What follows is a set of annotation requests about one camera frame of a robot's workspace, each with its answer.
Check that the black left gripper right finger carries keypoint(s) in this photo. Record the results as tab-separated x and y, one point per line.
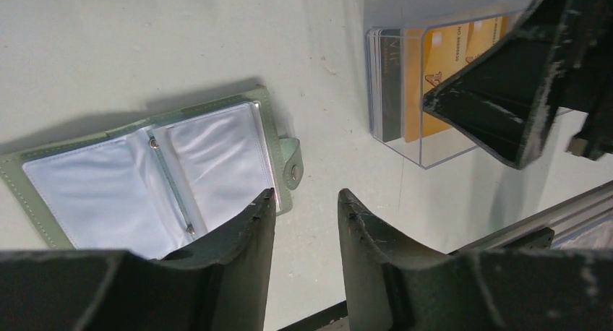
393	282

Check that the gold card stack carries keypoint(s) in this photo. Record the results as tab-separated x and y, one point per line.
433	54

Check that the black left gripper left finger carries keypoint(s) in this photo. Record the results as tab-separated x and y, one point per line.
218	282

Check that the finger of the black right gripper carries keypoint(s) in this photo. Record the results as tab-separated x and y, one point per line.
557	55

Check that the clear plastic card box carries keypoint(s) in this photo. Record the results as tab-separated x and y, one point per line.
427	151

